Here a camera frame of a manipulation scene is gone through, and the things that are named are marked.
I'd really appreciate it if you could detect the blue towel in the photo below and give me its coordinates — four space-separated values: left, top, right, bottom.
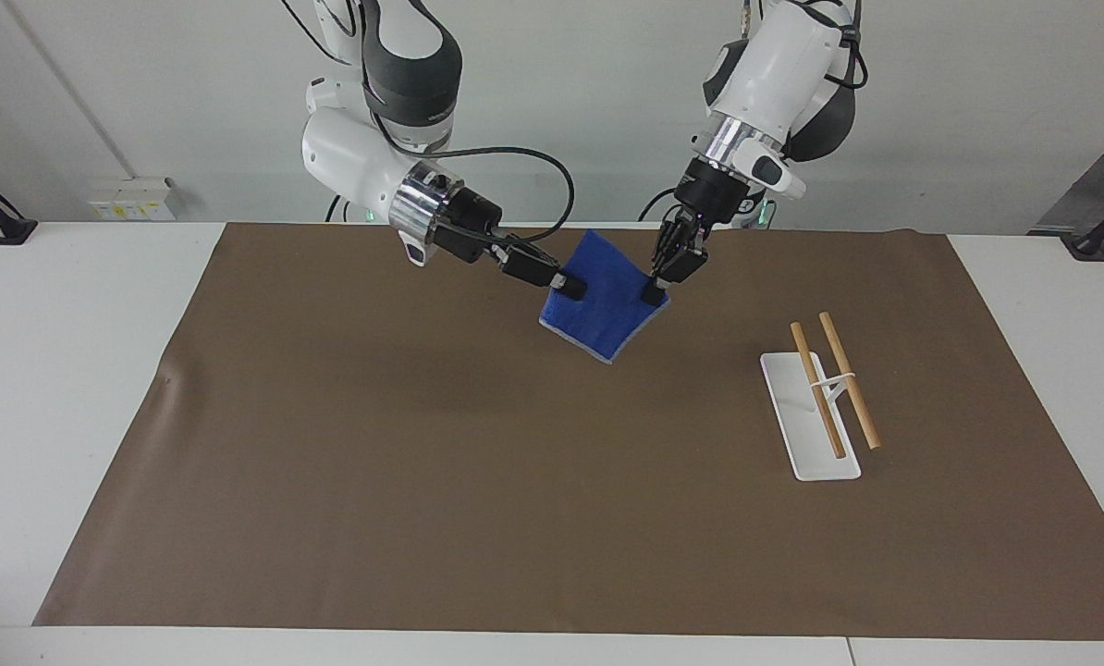
539 228 672 364

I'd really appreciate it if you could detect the white rack with wooden bars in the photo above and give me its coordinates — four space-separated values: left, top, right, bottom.
760 311 884 483

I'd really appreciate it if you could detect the black cable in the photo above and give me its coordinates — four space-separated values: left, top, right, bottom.
282 0 354 68
825 0 873 93
423 146 577 278
638 187 684 224

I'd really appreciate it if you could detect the white wall socket box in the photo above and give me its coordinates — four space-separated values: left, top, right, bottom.
88 176 178 222

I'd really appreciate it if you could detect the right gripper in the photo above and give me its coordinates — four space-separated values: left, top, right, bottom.
434 188 523 270

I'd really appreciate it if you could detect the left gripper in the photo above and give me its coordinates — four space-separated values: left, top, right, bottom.
642 155 750 308

